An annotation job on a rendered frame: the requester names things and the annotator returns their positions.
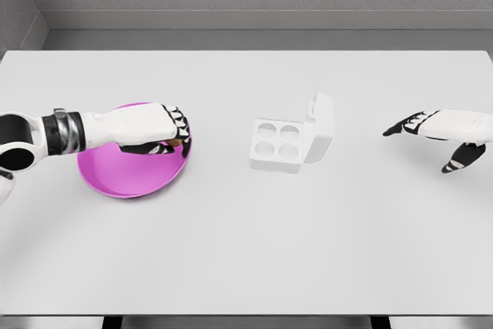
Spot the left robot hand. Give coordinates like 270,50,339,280
104,102,193,160

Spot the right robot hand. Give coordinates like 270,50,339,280
382,109,493,175

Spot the white egg box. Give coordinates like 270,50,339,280
249,117,306,173

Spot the white egg box lid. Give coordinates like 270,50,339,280
300,91,335,166

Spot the pink round plate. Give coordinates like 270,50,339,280
76,102,193,200

